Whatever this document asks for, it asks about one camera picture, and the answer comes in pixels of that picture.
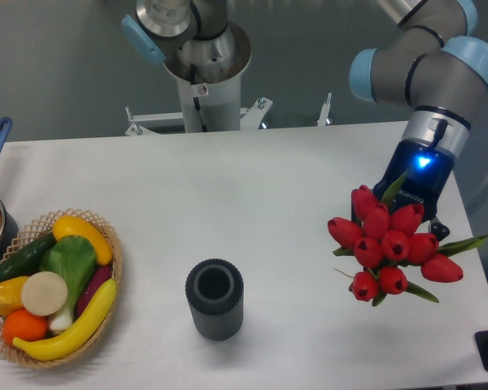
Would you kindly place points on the white metal mounting frame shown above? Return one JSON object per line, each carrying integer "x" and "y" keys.
{"x": 258, "y": 116}

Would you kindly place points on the beige round disc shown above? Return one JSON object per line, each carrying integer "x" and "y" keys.
{"x": 44, "y": 293}

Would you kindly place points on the woven wicker basket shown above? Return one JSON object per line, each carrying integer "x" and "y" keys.
{"x": 40, "y": 227}

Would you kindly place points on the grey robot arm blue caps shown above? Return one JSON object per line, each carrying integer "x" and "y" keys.
{"x": 440, "y": 70}

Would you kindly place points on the dark grey ribbed vase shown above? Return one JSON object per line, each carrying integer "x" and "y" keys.
{"x": 214, "y": 289}

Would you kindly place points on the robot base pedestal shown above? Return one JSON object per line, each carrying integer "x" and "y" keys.
{"x": 204, "y": 52}

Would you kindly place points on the yellow bell pepper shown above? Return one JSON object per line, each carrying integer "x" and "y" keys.
{"x": 10, "y": 295}

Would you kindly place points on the yellow banana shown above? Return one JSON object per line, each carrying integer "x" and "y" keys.
{"x": 78, "y": 333}

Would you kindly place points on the orange fruit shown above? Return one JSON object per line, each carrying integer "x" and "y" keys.
{"x": 24, "y": 325}

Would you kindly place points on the green cucumber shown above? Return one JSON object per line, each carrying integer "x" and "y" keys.
{"x": 26, "y": 261}

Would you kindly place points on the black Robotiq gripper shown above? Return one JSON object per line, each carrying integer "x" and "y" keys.
{"x": 426, "y": 172}

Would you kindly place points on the yellow squash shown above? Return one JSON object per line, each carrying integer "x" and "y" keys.
{"x": 70, "y": 225}

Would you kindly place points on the red tulip bouquet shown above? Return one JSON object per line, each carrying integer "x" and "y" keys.
{"x": 384, "y": 240}

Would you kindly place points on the purple sweet potato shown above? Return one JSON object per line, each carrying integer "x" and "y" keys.
{"x": 101, "y": 275}

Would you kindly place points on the green bok choy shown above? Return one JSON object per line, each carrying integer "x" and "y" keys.
{"x": 73, "y": 258}

